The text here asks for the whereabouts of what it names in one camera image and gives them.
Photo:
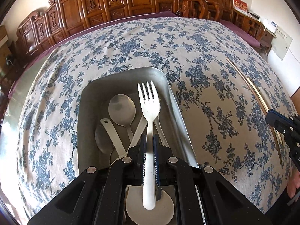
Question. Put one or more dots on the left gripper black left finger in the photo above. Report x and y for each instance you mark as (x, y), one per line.
(142, 155)

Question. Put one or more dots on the blue floral white tablecloth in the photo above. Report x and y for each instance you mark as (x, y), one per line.
(206, 66)

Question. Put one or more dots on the purple armchair cushion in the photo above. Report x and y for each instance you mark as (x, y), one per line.
(245, 36)

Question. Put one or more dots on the white router device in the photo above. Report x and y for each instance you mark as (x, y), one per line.
(269, 24)

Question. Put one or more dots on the carved wooden long sofa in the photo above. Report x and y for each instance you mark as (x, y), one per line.
(64, 18)

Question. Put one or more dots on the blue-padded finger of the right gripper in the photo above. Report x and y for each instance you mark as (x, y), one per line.
(277, 120)

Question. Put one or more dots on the wooden side table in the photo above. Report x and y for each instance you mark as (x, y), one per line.
(264, 32)

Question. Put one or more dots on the white plastic fork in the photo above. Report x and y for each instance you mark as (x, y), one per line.
(150, 106)

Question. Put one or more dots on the person's right hand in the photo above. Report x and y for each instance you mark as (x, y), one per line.
(293, 183)

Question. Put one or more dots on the gold-tipped chopstick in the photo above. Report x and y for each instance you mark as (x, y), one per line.
(276, 135)

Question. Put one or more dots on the carved wooden armchair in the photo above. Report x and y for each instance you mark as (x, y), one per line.
(226, 6)

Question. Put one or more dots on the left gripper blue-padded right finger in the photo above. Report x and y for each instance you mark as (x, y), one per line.
(156, 160)

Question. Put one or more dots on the white plastic rice spoon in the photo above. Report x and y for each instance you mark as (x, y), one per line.
(140, 204)

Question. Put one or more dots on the grey metal rectangular tray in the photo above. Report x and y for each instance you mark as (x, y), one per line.
(135, 156)

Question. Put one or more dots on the white electrical panel box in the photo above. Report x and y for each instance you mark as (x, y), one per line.
(281, 43)

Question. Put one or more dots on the red greeting card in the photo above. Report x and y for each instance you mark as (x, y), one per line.
(240, 6)

